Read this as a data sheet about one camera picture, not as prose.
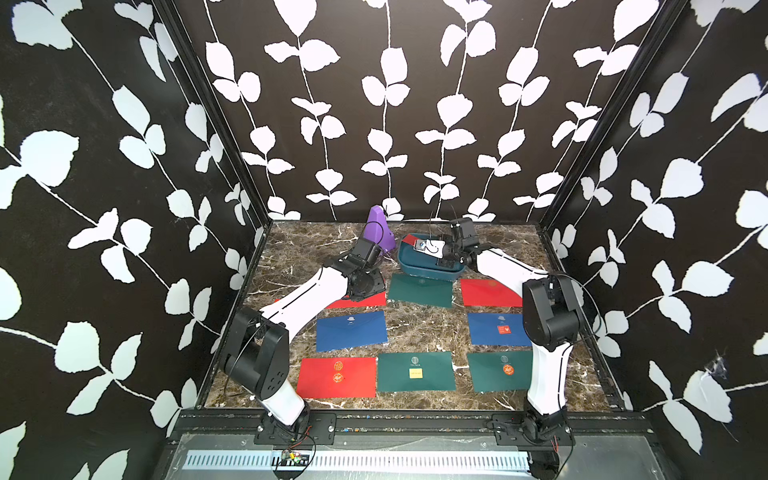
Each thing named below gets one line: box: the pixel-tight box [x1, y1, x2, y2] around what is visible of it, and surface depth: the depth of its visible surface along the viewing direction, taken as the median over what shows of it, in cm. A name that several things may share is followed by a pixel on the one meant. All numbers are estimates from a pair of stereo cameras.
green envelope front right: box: [467, 350, 533, 393], surface depth 87 cm
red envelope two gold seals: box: [297, 357, 377, 398], surface depth 85 cm
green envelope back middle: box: [388, 273, 453, 309], surface depth 104 cm
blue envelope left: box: [316, 310, 388, 352], surface depth 95 cm
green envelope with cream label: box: [378, 351, 456, 392], surface depth 86 cm
